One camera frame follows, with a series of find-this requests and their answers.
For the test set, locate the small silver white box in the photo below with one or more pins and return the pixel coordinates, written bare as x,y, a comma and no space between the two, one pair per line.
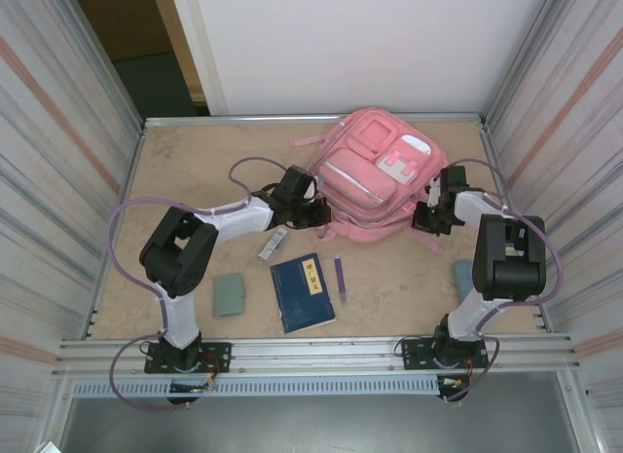
272,247

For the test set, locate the purple pen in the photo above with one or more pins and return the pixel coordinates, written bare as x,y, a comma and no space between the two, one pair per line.
340,277

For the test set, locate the dark blue book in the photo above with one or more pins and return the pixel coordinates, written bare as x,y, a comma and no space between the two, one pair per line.
304,294

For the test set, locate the aluminium mounting rail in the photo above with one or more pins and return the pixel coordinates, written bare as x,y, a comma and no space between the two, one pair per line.
316,358

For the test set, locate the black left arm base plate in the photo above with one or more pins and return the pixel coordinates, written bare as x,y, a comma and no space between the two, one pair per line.
216,358

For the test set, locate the pink school backpack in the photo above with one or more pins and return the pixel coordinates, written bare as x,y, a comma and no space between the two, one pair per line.
360,180

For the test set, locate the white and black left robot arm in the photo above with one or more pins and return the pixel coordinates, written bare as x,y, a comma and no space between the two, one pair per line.
243,219

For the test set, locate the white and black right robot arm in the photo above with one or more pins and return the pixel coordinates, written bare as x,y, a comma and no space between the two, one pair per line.
469,209

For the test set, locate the white door frame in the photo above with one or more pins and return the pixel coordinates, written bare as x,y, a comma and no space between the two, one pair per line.
200,58

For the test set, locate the green fabric wallet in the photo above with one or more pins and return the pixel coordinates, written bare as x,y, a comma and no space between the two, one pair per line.
230,296

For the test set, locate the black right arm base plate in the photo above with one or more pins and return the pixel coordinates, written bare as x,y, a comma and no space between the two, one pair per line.
416,353

